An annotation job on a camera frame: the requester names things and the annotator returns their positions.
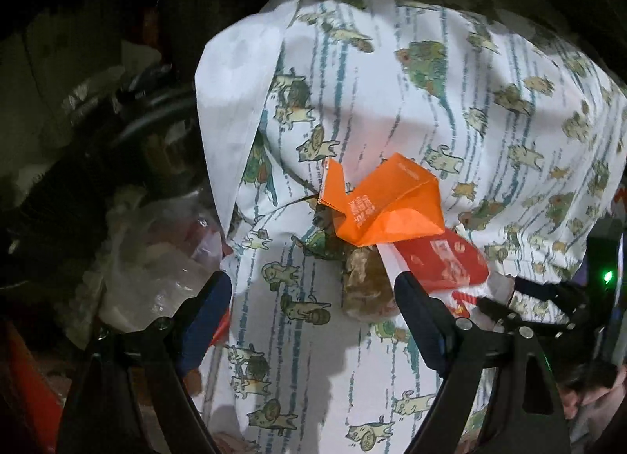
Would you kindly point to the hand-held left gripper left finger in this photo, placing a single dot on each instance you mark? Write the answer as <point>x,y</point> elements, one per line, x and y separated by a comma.
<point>209,309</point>

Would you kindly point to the white animal printed cloth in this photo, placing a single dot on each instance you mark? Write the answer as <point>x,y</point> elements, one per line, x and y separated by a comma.
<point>392,106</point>

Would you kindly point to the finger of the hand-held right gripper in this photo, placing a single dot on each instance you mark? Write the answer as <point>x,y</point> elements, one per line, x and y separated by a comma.
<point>495,310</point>
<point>548,291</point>

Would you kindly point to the steel pot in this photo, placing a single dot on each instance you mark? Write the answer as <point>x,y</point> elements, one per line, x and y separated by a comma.
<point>147,109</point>

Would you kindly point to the red plastic basin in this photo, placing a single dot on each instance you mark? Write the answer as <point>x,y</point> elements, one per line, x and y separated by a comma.
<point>27,385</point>

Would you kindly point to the red and white packet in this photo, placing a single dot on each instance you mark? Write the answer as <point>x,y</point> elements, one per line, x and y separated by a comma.
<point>441,263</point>

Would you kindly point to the person's right hand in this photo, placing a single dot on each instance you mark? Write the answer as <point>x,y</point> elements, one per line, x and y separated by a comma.
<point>595,397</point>

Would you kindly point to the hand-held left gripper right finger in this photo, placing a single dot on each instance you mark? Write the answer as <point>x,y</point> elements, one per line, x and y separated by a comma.
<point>417,312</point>

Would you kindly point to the clear plastic bag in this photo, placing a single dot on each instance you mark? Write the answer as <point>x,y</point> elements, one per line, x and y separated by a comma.
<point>147,263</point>

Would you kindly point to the orange paper wrapper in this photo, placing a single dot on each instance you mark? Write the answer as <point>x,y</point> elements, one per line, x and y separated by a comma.
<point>387,204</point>

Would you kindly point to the brown food scrap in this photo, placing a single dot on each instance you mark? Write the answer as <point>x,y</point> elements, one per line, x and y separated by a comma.
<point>365,282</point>

